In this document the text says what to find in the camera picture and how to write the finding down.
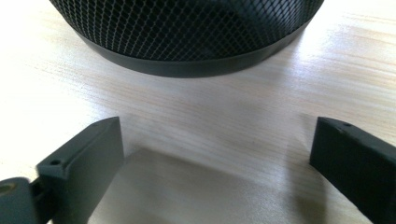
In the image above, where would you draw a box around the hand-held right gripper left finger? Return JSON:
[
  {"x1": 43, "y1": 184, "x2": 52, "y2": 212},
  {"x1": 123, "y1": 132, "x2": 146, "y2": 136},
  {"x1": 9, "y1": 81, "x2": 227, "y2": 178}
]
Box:
[{"x1": 35, "y1": 116, "x2": 125, "y2": 224}]

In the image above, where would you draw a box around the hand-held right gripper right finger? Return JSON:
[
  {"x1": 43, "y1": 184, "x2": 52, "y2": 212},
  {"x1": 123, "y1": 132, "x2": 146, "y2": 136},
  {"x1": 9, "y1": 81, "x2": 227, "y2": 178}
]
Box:
[{"x1": 309, "y1": 116, "x2": 396, "y2": 224}]

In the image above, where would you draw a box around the black metal mesh basket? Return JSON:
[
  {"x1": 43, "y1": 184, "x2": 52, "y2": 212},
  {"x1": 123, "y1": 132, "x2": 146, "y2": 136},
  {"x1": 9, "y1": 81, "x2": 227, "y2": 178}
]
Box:
[{"x1": 49, "y1": 0, "x2": 325, "y2": 78}]

